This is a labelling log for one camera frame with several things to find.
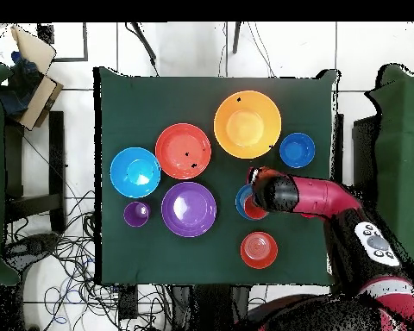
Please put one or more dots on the small light blue bowl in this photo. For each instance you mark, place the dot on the small light blue bowl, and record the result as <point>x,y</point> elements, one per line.
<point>239,201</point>

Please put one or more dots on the small dark blue bowl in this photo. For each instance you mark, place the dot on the small dark blue bowl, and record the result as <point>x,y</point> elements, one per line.
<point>297,150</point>

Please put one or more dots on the orange cup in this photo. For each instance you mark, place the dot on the orange cup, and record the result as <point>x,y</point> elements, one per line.
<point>253,212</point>

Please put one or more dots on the purple bowl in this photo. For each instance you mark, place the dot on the purple bowl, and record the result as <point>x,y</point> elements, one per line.
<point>188,209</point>

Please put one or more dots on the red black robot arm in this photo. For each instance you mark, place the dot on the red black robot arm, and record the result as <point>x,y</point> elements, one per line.
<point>317,196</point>

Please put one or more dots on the large yellow bowl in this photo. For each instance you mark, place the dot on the large yellow bowl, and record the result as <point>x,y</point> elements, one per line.
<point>247,124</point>

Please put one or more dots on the small orange bowl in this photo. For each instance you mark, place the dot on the small orange bowl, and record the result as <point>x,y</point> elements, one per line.
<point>258,250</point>

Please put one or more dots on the wide orange bowl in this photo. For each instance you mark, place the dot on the wide orange bowl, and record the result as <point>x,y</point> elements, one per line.
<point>183,151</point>

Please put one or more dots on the black computer case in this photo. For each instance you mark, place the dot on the black computer case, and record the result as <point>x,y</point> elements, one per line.
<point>364,158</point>

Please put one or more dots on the large light blue bowl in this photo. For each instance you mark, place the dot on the large light blue bowl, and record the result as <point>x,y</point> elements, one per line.
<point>135,172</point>

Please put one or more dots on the purple cup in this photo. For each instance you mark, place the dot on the purple cup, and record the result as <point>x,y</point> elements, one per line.
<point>137,213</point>

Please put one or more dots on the black tripod leg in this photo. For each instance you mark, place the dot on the black tripod leg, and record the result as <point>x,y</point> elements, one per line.
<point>144,41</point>
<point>237,38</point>

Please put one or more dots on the dark green table cloth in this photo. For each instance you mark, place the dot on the dark green table cloth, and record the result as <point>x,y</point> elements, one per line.
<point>141,103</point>

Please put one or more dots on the black stool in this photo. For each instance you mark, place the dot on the black stool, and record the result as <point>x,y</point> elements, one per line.
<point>57,155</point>

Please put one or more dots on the cardboard box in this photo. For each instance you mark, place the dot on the cardboard box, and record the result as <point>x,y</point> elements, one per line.
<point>41,100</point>

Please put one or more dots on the black chair base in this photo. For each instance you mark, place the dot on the black chair base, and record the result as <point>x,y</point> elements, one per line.
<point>34,246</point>

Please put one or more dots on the blue bag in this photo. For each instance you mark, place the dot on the blue bag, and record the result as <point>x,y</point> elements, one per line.
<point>20,89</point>

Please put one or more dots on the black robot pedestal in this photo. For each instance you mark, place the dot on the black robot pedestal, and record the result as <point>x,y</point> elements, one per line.
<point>210,310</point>

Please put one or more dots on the black floor frame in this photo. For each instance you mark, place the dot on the black floor frame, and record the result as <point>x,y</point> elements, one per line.
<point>85,44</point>

